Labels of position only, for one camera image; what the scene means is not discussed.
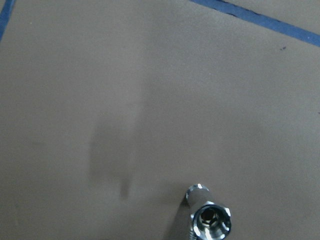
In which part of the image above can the chrome tee pipe fitting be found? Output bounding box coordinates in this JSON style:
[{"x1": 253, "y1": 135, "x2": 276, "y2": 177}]
[{"x1": 185, "y1": 183, "x2": 232, "y2": 240}]

